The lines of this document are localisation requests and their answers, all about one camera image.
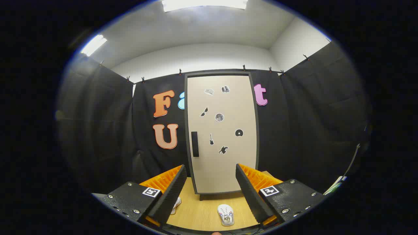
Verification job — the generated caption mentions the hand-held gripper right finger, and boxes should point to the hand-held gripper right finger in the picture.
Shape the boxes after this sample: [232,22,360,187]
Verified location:
[235,163,327,229]

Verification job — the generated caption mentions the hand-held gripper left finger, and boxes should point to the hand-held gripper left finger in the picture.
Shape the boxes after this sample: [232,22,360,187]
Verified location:
[91,164,187,228]

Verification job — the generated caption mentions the white canvas shoe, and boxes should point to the white canvas shoe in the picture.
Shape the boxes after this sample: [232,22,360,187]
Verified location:
[217,204,235,227]
[170,197,182,215]

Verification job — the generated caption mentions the dark grey shoe cabinet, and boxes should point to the dark grey shoe cabinet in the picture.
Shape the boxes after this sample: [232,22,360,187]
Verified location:
[184,71,260,200]

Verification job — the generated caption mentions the beige shoe cabinet door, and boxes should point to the beige shoe cabinet door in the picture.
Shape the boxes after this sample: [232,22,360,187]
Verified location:
[187,75,258,194]

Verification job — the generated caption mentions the black door handle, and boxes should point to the black door handle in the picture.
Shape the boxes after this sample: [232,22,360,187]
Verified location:
[191,132,200,157]

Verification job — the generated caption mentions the white and green object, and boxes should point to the white and green object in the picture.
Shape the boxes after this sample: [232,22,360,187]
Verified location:
[323,176,347,196]

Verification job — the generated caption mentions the black backdrop cloth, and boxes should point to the black backdrop cloth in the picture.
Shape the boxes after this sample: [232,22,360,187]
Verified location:
[57,41,373,196]

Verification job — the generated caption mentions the row of black cloth clips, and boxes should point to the row of black cloth clips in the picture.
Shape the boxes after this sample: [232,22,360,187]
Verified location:
[99,38,332,84]

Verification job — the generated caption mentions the narrow ceiling light panel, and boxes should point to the narrow ceiling light panel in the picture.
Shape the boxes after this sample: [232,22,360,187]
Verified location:
[81,35,107,56]

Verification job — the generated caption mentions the wide ceiling light panel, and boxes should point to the wide ceiling light panel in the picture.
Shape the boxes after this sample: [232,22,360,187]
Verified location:
[162,0,249,13]

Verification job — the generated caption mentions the black cable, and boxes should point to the black cable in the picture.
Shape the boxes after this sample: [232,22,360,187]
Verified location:
[343,144,361,178]

